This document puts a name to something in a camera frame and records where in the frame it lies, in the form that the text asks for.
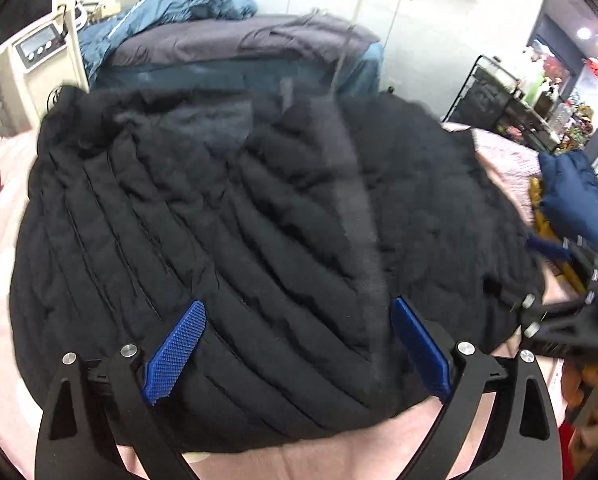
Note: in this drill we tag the white machine with screen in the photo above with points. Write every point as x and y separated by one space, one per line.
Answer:
39 56

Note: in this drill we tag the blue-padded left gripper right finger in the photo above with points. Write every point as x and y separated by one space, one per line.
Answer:
438 359

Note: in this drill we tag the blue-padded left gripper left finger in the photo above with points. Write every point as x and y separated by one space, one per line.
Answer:
157 364

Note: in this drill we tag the black metal cart rack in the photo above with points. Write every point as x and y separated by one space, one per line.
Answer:
491 99

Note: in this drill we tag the navy blue garment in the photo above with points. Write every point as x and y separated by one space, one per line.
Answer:
570 195

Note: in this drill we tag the blue crumpled blanket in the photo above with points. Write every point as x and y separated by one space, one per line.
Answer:
99 40

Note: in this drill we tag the black quilted jacket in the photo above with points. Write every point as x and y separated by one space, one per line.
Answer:
383 363

